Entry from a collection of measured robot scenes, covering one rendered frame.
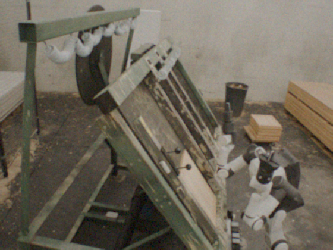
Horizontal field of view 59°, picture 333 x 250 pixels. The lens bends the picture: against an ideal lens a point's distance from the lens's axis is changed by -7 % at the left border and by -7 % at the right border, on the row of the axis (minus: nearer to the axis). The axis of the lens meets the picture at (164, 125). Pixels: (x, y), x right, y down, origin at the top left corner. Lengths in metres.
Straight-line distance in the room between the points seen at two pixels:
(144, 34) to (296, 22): 3.79
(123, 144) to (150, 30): 4.36
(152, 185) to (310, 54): 6.98
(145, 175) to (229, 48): 6.08
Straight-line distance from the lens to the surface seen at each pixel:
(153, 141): 1.78
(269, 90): 8.01
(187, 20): 7.20
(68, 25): 1.86
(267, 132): 5.49
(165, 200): 1.67
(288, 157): 2.17
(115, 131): 1.53
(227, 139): 2.22
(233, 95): 6.55
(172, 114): 2.28
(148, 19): 5.75
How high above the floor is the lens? 2.34
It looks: 23 degrees down
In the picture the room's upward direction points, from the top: 4 degrees clockwise
